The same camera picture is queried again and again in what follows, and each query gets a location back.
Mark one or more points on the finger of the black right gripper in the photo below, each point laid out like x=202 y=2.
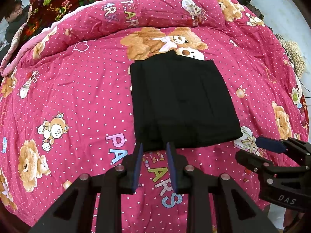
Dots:
x=295 y=149
x=260 y=165

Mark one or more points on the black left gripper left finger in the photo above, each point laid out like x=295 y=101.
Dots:
x=90 y=196

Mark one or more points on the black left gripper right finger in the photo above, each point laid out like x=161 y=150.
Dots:
x=214 y=200

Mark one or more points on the black pants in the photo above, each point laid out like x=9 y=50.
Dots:
x=183 y=101

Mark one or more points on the beige tasselled item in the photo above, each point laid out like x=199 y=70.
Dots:
x=294 y=54

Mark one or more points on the pink bear print quilt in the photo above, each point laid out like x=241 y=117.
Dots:
x=66 y=108

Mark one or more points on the person with glasses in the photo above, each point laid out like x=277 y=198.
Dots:
x=16 y=15

